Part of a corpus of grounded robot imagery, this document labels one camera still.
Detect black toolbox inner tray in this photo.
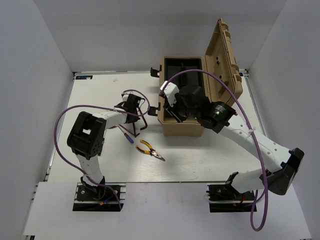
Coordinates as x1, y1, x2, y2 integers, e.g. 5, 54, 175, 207
164, 57, 204, 89

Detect large brown hex key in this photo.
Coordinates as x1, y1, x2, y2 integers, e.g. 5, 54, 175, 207
138, 107, 148, 131

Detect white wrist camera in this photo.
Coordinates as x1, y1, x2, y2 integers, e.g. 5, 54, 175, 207
121, 91, 133, 101
159, 80, 179, 108

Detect blue XDOF label sticker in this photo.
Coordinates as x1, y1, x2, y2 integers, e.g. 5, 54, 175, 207
75, 75, 93, 80

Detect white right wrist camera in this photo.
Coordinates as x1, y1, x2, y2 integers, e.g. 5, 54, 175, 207
159, 80, 179, 108

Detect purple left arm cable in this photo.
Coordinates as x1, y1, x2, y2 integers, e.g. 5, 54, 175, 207
54, 88, 151, 211

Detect tan plastic toolbox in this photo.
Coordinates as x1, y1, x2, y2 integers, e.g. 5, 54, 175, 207
147, 17, 244, 137

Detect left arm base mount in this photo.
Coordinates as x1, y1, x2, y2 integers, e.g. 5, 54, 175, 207
72, 182, 121, 212

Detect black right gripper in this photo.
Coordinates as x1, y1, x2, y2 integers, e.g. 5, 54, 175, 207
163, 92, 200, 124

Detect blue red screwdriver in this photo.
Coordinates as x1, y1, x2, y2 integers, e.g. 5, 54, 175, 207
117, 125, 134, 145

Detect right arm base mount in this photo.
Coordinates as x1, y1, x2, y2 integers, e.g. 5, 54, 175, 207
206, 183, 255, 213

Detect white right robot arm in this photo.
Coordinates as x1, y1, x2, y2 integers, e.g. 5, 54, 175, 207
160, 82, 305, 200

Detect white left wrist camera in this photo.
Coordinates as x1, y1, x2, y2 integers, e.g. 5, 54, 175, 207
121, 91, 133, 101

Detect yellow black needle-nose pliers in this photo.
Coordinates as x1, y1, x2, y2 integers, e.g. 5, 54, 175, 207
135, 139, 166, 162

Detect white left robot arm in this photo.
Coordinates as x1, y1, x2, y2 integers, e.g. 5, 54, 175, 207
67, 93, 142, 200

